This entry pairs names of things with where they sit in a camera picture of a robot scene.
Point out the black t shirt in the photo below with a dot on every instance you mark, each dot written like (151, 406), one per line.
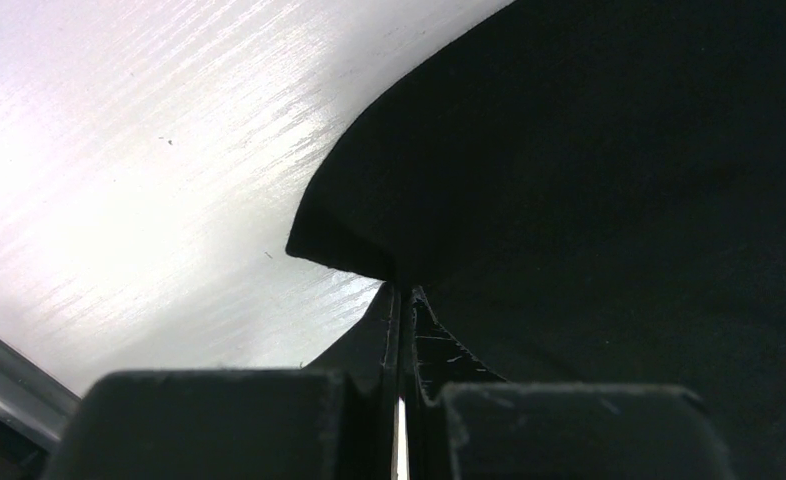
(587, 191)

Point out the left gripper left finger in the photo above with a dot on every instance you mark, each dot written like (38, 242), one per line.
(333, 419)

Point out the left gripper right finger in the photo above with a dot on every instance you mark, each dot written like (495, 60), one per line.
(464, 421)

